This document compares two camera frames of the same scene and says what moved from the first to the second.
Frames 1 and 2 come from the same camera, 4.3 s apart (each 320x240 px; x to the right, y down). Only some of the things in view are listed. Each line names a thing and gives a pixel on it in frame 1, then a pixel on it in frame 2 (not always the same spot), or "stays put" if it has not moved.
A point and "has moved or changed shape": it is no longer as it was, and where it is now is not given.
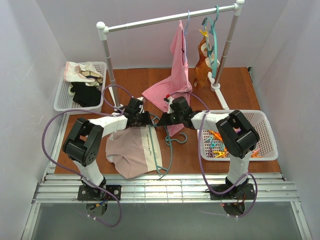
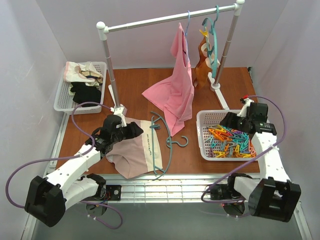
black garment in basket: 85,96 stays put
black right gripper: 169,119 → 238,122
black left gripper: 144,119 → 127,130
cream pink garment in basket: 84,72 stays put
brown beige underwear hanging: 204,67 stays put
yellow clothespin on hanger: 204,32 stays put
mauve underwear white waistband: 134,151 stays put
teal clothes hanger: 168,141 has moved or changed shape
